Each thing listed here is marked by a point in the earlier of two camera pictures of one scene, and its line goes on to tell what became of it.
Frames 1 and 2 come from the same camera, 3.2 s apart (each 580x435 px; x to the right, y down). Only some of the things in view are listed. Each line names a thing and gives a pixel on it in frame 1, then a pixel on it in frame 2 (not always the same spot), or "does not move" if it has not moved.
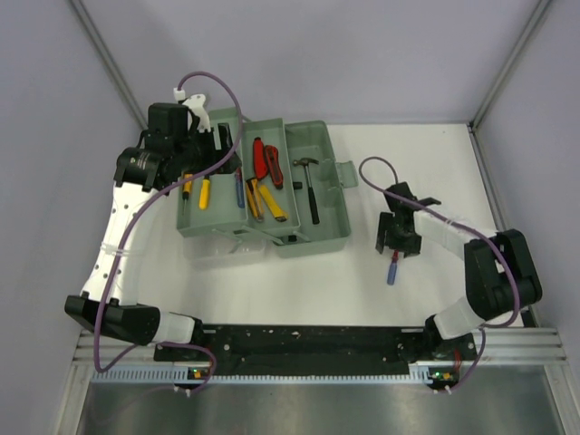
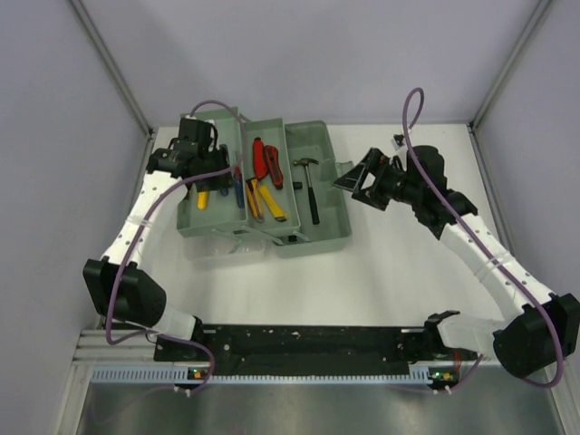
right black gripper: (410, 247) → (378, 165)
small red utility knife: (260, 164) does not move
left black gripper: (215, 157) → (219, 181)
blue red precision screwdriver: (240, 195) does not move
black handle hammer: (305, 161) does not move
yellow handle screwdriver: (204, 193) does not move
